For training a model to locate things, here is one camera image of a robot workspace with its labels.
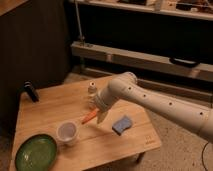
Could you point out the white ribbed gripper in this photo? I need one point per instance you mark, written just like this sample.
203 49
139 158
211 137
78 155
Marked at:
101 100

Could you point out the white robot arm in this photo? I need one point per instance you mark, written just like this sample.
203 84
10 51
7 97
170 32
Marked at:
195 118

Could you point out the green ceramic bowl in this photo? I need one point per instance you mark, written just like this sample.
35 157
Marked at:
37 153

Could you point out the blue sponge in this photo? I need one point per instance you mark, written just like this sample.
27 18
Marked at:
121 125

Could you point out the small white bottle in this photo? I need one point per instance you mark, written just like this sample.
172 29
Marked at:
92 90

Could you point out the white plastic cup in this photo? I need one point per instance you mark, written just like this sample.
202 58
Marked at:
67 133

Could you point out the wooden table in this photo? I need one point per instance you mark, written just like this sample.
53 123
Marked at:
97 144

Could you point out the black cylindrical object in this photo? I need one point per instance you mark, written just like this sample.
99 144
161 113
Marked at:
31 91

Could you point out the metal vertical pole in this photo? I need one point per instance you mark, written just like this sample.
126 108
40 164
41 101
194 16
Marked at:
81 37

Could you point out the grey metal shelf rack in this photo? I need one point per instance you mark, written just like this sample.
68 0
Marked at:
120 37

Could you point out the black handle on rack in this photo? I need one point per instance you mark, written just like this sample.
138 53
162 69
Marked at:
184 63

